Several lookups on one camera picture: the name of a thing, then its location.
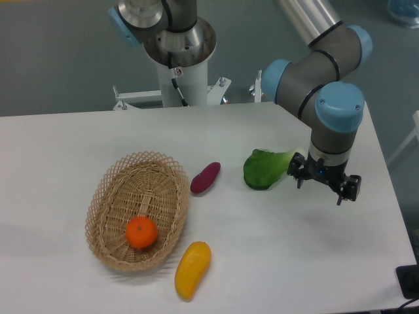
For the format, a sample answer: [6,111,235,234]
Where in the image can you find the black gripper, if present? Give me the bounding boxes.
[287,152,361,206]

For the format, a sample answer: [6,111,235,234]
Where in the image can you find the orange fruit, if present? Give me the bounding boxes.
[125,217,158,249]

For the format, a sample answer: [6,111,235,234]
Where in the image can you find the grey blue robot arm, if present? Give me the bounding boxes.
[108,1,373,201]

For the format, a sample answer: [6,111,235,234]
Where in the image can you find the woven wicker basket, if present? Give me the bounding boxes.
[85,152,189,271]

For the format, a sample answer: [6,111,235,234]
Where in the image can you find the green bok choy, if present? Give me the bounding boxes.
[243,147,306,190]

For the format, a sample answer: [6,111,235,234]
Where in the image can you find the purple sweet potato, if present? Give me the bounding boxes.
[190,162,221,194]

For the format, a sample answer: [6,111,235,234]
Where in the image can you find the black device at edge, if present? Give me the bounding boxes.
[395,265,418,299]

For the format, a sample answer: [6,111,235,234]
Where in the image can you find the yellow mango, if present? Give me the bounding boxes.
[174,241,211,302]

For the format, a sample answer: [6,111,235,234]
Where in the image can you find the blue bag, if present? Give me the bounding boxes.
[387,0,418,29]

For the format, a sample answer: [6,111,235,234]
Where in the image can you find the white table leg bracket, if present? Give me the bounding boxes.
[249,69,264,103]

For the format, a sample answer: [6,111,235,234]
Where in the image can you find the white frame at right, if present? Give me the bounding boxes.
[386,111,418,171]

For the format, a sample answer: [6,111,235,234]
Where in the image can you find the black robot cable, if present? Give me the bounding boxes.
[167,51,190,107]

